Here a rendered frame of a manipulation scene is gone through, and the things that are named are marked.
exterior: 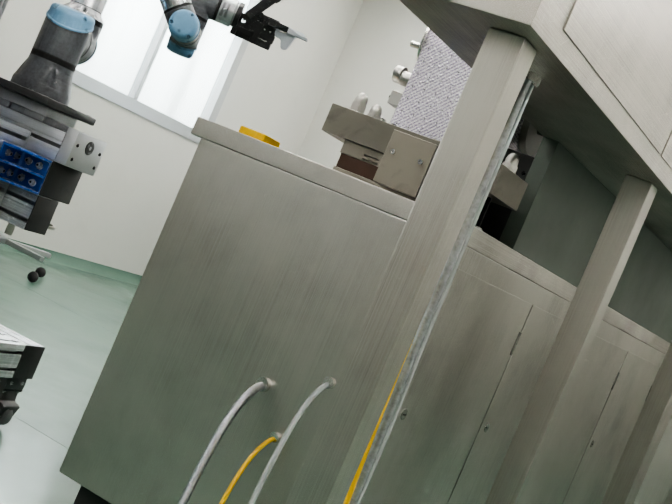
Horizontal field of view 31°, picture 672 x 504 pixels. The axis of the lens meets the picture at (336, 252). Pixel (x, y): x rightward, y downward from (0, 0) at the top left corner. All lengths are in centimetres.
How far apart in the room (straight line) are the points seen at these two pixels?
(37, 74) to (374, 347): 157
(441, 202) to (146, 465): 103
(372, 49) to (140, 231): 237
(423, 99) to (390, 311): 99
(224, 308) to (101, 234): 534
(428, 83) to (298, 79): 631
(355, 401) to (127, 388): 91
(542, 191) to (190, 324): 77
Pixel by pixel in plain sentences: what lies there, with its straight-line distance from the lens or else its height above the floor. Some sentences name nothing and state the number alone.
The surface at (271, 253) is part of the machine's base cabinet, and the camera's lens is 242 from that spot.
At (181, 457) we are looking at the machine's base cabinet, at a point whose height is 25.
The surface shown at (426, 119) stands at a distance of 263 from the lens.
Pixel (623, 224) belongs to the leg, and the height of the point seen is 104.
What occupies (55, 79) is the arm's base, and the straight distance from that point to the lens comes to 308.
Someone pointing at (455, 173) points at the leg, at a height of 93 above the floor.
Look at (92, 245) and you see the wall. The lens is 774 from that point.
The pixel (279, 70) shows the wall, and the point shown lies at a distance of 872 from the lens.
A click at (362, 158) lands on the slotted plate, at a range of 246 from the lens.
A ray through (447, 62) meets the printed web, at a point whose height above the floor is 122.
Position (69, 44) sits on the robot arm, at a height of 96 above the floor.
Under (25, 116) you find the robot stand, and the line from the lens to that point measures 307.
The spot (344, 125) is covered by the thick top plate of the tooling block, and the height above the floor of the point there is 99.
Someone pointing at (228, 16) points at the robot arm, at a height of 120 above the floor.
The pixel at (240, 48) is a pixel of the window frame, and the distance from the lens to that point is 826.
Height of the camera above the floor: 77
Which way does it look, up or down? level
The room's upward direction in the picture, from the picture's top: 23 degrees clockwise
